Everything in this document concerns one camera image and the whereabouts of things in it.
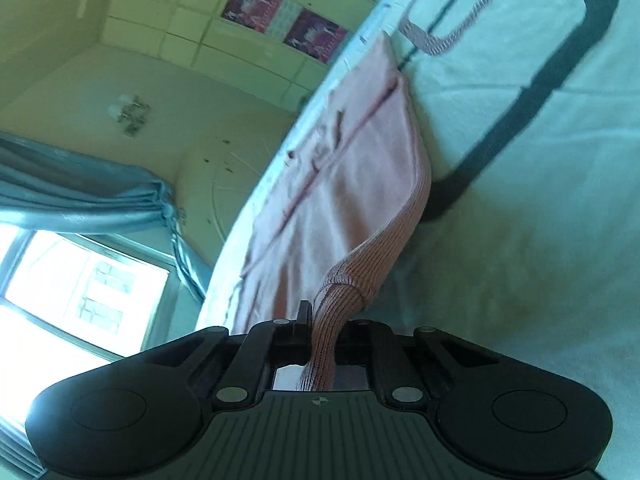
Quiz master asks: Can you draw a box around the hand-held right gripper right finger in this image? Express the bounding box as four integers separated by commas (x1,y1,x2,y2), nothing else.
335,321,502,404

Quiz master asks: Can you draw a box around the window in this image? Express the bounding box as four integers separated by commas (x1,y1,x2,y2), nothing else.
0,224,177,442

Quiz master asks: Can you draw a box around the cream wardrobe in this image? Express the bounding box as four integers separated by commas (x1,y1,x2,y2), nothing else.
97,0,417,112

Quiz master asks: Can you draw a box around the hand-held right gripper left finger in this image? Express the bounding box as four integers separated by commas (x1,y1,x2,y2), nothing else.
149,301,314,405

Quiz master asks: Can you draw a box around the purple wall poster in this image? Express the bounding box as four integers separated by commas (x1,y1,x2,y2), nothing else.
283,9,349,65
222,0,300,41

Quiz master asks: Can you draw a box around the blue curtain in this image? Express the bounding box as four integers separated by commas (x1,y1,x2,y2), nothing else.
0,132,211,302

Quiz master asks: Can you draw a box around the patterned bed sheet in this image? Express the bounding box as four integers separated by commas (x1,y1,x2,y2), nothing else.
192,0,640,461

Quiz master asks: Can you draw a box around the pink sweater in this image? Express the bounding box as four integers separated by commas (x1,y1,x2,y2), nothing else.
234,30,434,394

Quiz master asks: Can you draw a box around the cream headboard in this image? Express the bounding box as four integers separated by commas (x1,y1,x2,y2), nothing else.
175,127,299,257

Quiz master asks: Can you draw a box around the wall lamp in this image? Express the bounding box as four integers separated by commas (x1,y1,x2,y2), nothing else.
108,92,152,137

